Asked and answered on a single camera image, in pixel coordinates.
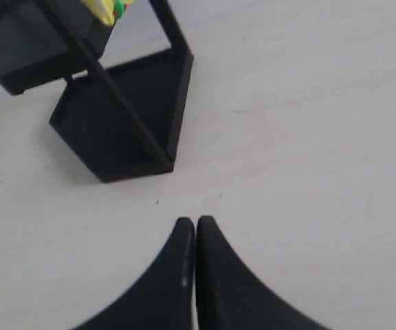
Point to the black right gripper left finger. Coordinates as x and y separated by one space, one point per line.
162 297

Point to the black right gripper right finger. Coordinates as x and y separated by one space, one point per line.
229 295

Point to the colourful key tag bunch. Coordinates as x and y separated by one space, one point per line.
107 11

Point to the black metal two-tier rack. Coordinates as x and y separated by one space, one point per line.
122 121

